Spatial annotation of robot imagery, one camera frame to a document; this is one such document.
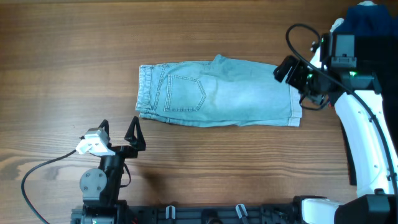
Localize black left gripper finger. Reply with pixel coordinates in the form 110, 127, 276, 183
98, 119, 109, 137
124, 116, 146, 151

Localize light blue denim shorts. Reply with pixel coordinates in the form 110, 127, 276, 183
136, 55, 302, 128

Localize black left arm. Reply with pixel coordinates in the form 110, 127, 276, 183
71, 116, 146, 224

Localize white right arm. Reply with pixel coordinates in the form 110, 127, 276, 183
294, 34, 397, 223

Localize white garment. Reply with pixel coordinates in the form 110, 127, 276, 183
310, 1, 376, 68

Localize black garment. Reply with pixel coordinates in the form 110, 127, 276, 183
333, 35, 397, 190

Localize dark navy blue garment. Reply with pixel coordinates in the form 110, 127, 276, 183
333, 5, 397, 37

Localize black left camera cable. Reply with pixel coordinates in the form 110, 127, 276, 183
21, 149, 78, 224

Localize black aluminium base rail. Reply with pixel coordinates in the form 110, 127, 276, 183
70, 203, 303, 224

